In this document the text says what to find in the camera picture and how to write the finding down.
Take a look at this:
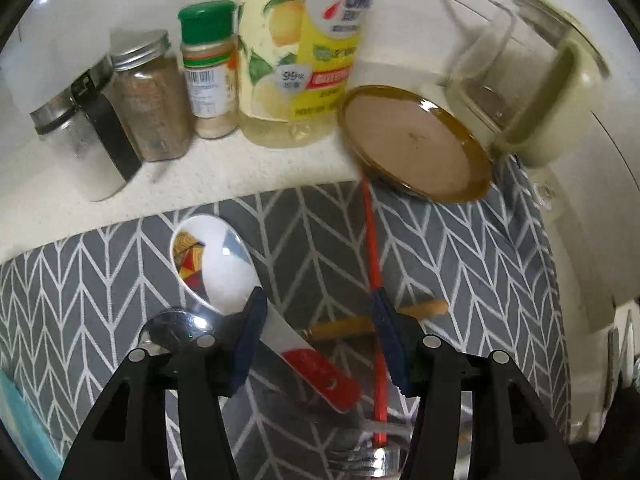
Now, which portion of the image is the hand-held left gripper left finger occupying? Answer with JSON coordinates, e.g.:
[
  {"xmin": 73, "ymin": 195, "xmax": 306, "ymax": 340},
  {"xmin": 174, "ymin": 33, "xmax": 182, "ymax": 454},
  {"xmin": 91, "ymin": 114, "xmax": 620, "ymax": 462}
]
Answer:
[{"xmin": 60, "ymin": 287, "xmax": 268, "ymax": 480}]

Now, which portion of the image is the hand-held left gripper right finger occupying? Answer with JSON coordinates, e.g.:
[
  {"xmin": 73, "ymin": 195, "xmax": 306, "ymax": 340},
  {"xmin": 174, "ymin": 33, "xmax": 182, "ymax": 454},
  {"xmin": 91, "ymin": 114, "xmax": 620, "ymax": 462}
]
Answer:
[{"xmin": 372, "ymin": 290, "xmax": 583, "ymax": 480}]

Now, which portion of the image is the patterned spoon with red handle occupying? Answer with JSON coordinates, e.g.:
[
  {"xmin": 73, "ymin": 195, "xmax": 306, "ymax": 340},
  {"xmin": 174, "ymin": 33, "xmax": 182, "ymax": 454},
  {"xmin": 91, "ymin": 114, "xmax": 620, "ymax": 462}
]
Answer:
[{"xmin": 170, "ymin": 215, "xmax": 362, "ymax": 414}]

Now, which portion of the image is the red chopstick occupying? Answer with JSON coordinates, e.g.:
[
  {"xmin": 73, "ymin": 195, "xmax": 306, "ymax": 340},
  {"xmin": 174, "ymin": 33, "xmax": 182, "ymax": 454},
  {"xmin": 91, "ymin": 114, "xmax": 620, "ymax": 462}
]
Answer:
[{"xmin": 360, "ymin": 170, "xmax": 391, "ymax": 449}]

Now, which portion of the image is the pile of wooden chopsticks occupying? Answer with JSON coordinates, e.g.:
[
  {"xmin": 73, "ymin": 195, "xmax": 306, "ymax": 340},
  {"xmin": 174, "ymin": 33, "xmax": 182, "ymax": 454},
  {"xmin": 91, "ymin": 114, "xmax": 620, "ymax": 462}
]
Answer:
[{"xmin": 305, "ymin": 299, "xmax": 449, "ymax": 342}]

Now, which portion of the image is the metal spoon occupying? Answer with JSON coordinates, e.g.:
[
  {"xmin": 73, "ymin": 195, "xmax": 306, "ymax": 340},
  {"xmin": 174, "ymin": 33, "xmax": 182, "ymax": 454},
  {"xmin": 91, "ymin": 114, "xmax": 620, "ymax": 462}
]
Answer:
[{"xmin": 137, "ymin": 309, "xmax": 217, "ymax": 357}]

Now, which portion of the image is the grey chevron table mat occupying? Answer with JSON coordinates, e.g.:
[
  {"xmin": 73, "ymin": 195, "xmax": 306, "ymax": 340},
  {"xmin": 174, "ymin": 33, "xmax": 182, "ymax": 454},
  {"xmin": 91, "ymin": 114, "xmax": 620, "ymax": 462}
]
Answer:
[{"xmin": 0, "ymin": 155, "xmax": 572, "ymax": 480}]

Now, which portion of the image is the brown ceramic plate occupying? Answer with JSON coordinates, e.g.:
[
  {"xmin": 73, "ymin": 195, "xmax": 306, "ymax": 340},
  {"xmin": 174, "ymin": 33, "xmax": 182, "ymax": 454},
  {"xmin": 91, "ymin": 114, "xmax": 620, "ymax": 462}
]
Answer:
[{"xmin": 337, "ymin": 85, "xmax": 496, "ymax": 205}]

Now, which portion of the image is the cream kettle base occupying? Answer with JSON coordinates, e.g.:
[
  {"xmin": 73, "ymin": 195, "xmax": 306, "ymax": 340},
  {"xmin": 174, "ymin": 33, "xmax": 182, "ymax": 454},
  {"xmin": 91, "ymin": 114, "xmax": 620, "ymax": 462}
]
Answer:
[{"xmin": 520, "ymin": 155, "xmax": 626, "ymax": 331}]

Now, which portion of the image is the light blue glass bowl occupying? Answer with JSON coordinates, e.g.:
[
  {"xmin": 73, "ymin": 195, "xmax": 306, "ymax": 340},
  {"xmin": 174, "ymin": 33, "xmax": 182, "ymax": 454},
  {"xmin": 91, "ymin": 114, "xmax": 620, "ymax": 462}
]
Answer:
[{"xmin": 0, "ymin": 365, "xmax": 68, "ymax": 480}]

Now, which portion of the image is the silver lid spice jar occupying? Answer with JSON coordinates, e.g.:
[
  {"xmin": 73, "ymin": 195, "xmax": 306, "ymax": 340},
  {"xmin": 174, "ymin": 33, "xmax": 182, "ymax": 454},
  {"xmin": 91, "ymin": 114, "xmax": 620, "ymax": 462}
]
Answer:
[{"xmin": 109, "ymin": 30, "xmax": 194, "ymax": 163}]

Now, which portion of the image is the glass salt jar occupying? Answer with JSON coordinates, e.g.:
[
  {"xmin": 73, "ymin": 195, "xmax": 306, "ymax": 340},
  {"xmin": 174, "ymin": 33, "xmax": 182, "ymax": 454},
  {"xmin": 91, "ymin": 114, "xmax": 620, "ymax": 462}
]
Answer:
[{"xmin": 30, "ymin": 55, "xmax": 144, "ymax": 203}]

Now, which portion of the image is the green lid spice bottle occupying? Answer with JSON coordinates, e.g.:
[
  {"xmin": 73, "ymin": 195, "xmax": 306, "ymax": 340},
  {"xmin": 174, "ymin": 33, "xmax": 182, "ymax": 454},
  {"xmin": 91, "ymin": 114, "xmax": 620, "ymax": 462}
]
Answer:
[{"xmin": 178, "ymin": 1, "xmax": 241, "ymax": 140}]

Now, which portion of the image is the cream glass electric kettle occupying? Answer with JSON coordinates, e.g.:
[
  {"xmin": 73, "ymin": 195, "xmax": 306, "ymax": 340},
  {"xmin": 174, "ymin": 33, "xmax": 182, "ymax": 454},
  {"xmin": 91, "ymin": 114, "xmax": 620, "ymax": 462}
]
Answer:
[{"xmin": 442, "ymin": 0, "xmax": 614, "ymax": 172}]

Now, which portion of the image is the yellow dish soap bottle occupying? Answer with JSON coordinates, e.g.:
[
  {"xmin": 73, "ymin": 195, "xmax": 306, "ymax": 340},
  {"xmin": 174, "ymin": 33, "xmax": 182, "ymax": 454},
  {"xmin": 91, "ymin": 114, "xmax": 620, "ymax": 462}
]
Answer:
[{"xmin": 237, "ymin": 0, "xmax": 386, "ymax": 150}]

